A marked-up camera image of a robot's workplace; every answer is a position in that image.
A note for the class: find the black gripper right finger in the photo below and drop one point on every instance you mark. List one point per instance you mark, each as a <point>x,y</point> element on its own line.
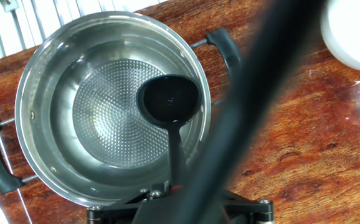
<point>261,211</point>

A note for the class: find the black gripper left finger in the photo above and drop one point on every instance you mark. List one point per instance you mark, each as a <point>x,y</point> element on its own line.
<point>117,207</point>

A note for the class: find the black plastic ladle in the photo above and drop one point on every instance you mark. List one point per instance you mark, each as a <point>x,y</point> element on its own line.
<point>169,99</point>

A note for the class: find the white ceramic bowl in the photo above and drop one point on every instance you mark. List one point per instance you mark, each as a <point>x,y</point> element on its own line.
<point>351,34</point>

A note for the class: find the wood grain table mat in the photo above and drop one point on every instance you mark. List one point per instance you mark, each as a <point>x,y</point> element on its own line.
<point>307,155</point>

